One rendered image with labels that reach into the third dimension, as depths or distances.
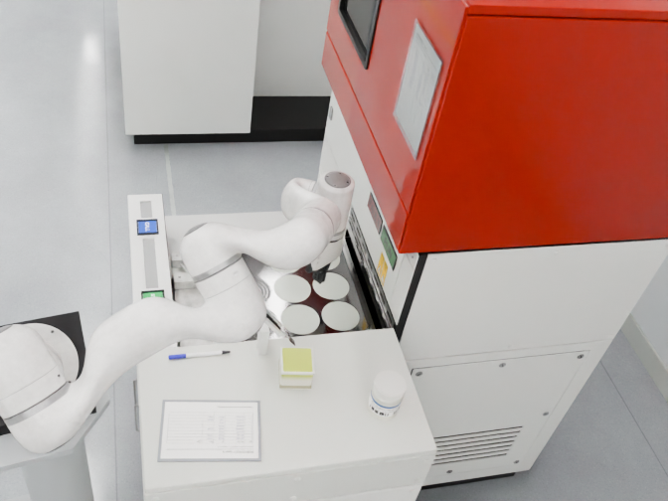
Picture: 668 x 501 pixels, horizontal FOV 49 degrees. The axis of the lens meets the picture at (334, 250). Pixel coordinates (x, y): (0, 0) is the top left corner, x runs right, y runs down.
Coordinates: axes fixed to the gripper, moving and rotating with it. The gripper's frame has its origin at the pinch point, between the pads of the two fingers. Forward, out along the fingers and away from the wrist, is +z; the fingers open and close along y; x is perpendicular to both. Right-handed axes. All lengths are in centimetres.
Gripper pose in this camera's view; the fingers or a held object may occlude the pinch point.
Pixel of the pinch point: (319, 274)
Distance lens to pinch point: 191.0
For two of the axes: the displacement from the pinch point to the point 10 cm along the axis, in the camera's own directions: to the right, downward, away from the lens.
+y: -7.0, 4.1, -5.8
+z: -1.4, 7.1, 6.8
